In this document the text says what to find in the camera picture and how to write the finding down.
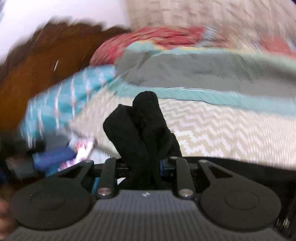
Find black pants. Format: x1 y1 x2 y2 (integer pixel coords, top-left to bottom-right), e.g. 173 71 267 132
102 90 296 237

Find patterned multicolour bedsheet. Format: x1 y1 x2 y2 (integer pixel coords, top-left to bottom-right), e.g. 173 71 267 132
18 41 295 169

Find carved brown wooden headboard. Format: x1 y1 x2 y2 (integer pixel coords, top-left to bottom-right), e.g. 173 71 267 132
1 19 129 136

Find red floral pillow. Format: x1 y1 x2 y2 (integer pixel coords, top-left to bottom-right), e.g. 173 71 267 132
90 26 206 66

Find floral pleated curtain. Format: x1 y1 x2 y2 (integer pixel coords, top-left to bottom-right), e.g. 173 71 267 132
125 1 295 51

